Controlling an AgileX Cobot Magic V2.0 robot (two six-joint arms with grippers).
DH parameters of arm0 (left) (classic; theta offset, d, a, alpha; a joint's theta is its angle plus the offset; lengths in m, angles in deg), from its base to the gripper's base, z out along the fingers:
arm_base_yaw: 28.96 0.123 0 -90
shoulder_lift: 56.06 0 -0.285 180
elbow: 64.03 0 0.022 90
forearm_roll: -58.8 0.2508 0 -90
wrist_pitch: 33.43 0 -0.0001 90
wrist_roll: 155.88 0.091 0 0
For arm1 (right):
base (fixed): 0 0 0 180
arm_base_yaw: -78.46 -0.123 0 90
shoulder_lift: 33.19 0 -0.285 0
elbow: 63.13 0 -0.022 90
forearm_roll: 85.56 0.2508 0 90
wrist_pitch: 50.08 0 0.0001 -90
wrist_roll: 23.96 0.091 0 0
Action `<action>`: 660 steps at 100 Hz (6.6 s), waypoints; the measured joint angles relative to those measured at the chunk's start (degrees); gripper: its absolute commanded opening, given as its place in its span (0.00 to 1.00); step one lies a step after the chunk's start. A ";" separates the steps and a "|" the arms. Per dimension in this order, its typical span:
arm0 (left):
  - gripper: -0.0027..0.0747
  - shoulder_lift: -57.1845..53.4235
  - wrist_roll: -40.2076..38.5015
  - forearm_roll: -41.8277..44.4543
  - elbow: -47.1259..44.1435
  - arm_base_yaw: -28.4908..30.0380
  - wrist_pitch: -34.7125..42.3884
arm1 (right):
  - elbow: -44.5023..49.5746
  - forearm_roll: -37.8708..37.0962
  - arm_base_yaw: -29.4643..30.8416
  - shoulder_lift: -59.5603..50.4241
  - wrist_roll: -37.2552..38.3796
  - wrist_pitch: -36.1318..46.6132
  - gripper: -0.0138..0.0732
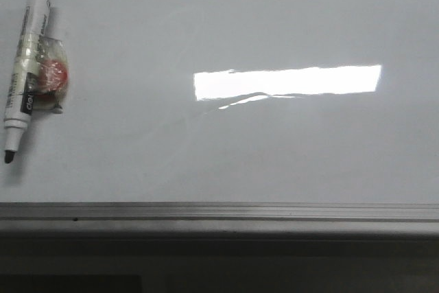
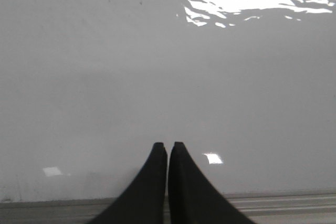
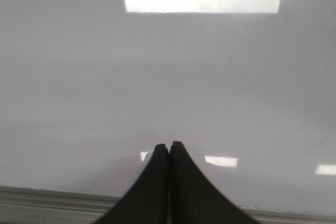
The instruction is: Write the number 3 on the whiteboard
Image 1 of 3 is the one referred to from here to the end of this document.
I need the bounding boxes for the white black whiteboard marker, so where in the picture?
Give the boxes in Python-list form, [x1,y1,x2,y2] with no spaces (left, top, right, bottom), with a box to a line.
[3,0,51,164]

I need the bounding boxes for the red magnet taped to marker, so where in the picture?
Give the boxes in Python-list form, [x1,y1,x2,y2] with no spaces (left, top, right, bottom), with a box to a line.
[34,37,69,114]

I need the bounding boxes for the white whiteboard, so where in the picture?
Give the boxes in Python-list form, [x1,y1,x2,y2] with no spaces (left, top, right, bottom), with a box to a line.
[1,0,438,204]

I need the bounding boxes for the aluminium whiteboard frame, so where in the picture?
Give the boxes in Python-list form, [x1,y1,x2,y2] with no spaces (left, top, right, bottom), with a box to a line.
[1,202,438,239]

